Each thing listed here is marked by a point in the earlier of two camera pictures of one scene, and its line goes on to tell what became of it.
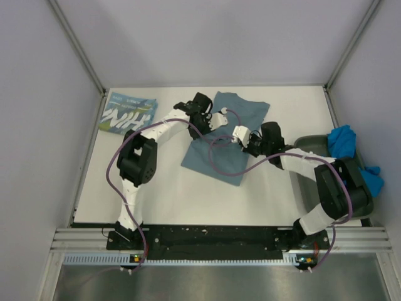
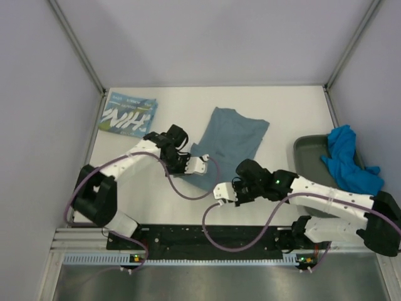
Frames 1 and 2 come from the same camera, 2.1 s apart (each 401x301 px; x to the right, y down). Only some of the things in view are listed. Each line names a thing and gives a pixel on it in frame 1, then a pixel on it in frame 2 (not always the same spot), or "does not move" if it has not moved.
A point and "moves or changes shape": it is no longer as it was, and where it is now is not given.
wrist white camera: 242,133 -> 223,191
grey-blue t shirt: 213,152 moves or changes shape
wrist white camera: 218,119 -> 195,165
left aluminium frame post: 81,52 does not move
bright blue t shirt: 341,144 does not move
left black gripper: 205,118 -> 185,158
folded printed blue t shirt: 124,112 does not move
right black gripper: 249,148 -> 237,184
